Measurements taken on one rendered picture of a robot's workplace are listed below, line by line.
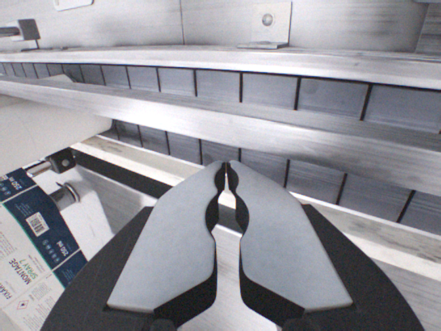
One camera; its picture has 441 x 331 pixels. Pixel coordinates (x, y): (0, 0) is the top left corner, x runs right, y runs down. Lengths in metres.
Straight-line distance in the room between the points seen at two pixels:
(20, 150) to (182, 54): 0.15
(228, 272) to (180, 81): 0.22
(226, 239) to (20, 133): 0.21
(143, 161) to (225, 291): 0.21
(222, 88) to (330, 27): 0.09
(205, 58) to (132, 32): 0.14
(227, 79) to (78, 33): 0.26
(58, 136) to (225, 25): 0.17
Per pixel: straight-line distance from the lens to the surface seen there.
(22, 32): 0.35
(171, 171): 0.19
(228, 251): 0.27
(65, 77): 0.32
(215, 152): 0.20
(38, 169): 0.38
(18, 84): 0.21
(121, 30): 0.31
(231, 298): 0.35
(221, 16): 0.23
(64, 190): 0.50
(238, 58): 0.17
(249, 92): 0.16
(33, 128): 0.24
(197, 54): 0.18
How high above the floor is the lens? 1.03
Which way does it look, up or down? 47 degrees down
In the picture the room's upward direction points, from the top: 132 degrees counter-clockwise
